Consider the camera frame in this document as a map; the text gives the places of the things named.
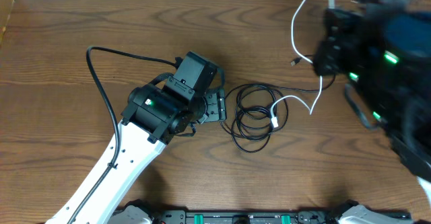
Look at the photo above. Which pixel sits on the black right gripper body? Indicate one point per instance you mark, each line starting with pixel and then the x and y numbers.
pixel 336 56

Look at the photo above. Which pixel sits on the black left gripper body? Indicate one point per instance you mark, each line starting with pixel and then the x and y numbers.
pixel 215 111

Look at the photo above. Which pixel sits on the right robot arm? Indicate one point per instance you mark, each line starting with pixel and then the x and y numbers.
pixel 384 51

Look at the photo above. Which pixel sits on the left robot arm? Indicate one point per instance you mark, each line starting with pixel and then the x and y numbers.
pixel 154 115

